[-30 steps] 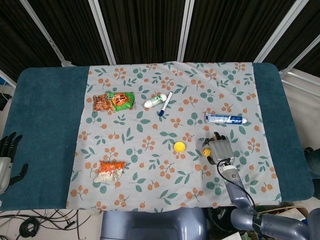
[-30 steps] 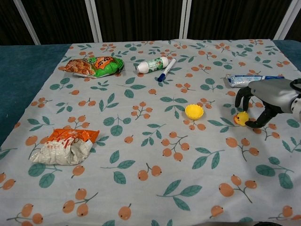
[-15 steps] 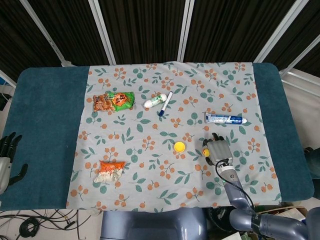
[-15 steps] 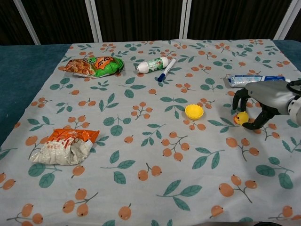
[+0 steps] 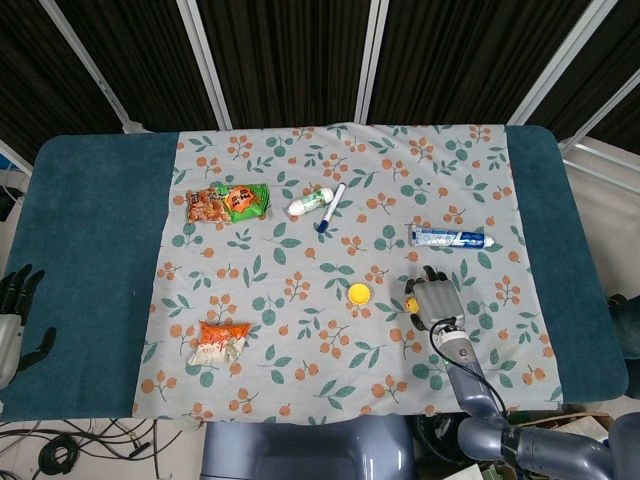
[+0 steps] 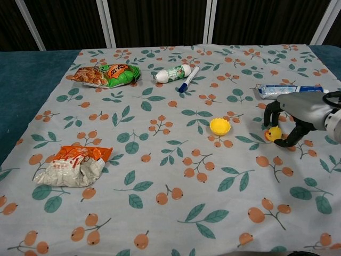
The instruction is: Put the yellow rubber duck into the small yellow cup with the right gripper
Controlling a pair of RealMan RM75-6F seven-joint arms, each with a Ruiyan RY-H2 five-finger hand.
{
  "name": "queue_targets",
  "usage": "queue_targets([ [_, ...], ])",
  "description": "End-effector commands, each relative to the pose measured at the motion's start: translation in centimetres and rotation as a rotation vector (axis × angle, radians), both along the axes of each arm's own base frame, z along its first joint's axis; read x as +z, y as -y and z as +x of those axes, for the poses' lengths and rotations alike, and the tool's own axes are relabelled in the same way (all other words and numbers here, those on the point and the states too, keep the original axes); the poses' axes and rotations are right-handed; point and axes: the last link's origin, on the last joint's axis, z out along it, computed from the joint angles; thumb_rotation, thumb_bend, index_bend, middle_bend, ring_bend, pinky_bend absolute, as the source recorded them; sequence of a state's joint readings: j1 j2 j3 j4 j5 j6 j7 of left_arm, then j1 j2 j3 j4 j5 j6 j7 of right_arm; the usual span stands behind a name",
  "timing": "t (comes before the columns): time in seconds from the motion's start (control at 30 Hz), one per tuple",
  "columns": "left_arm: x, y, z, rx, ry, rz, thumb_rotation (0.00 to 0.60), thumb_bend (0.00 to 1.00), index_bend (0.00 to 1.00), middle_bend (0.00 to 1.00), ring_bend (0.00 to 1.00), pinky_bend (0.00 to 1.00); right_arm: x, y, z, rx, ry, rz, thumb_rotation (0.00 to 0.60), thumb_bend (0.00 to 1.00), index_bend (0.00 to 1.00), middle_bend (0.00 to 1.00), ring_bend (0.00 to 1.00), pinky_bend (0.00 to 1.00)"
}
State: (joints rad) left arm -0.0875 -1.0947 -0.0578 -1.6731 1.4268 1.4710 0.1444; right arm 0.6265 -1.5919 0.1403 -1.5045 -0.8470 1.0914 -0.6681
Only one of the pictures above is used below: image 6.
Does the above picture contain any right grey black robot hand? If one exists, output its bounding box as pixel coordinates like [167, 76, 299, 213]
[263, 93, 332, 148]

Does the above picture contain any yellow rubber duck toy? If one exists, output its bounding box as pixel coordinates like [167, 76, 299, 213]
[264, 126, 282, 142]

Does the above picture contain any yellow cup mould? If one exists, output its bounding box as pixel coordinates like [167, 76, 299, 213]
[209, 118, 231, 137]

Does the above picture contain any white blue toothpaste tube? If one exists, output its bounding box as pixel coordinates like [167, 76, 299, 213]
[255, 84, 330, 100]

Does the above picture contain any white blue marker pen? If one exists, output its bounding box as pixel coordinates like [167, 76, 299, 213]
[178, 66, 200, 93]

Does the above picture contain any white green plastic bottle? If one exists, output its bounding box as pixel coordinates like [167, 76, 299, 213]
[152, 64, 192, 84]

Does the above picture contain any floral fruit print tablecloth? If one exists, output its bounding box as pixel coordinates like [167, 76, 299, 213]
[0, 44, 341, 256]

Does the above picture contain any green orange snack bag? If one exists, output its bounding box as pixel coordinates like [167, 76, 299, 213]
[72, 64, 141, 89]

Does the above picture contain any orange white snack bag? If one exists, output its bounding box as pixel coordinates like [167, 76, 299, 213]
[33, 145, 113, 188]

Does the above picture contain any teal blue cloth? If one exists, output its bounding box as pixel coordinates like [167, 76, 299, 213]
[0, 50, 81, 166]

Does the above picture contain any white metal frame post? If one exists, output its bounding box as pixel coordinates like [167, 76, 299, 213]
[202, 0, 217, 45]
[310, 0, 340, 46]
[95, 0, 117, 49]
[14, 0, 47, 51]

